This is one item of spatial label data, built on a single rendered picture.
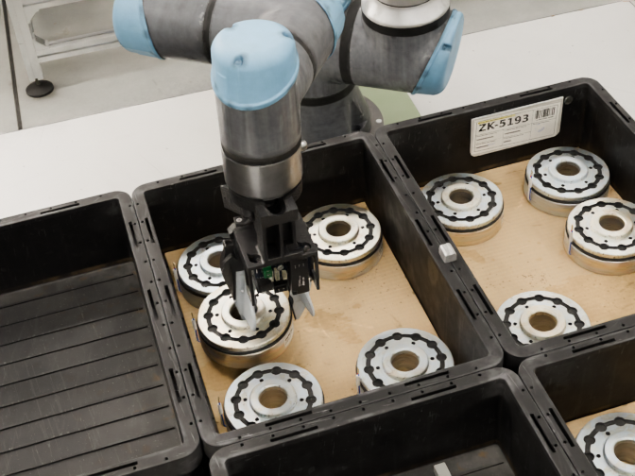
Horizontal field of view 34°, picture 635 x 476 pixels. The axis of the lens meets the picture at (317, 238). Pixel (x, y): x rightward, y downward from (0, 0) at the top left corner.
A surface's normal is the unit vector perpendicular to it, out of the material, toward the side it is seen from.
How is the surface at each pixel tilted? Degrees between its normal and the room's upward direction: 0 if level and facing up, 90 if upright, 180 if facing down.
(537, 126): 90
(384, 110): 2
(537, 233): 0
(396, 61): 93
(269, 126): 90
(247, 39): 2
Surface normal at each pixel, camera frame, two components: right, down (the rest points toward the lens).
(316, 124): -0.01, 0.46
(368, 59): -0.34, 0.49
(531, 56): -0.07, -0.73
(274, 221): 0.30, 0.63
